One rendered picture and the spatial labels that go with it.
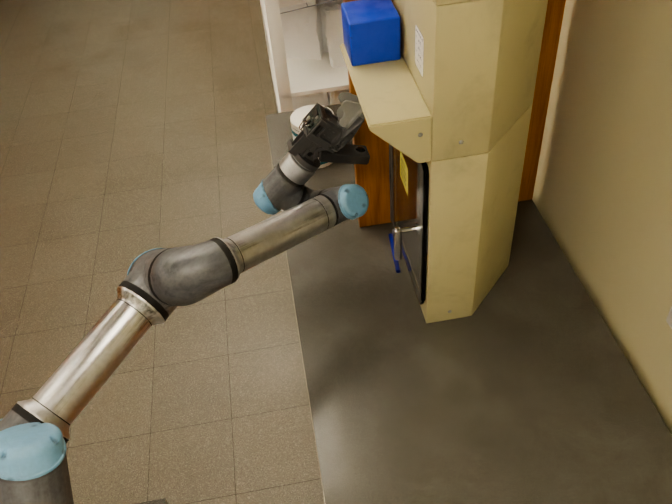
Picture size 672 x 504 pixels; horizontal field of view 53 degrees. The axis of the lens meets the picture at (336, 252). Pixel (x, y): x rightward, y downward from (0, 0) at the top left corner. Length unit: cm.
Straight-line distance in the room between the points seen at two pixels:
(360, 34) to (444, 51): 24
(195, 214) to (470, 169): 234
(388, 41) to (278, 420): 162
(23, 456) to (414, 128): 84
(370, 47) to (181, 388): 176
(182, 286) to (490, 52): 68
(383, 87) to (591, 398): 77
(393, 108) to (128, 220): 249
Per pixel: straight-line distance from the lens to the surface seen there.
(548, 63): 172
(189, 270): 127
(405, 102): 126
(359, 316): 162
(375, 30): 136
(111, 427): 276
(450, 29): 115
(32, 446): 119
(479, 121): 126
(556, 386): 153
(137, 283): 136
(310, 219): 139
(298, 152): 147
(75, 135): 437
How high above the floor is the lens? 217
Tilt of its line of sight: 44 degrees down
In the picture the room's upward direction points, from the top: 6 degrees counter-clockwise
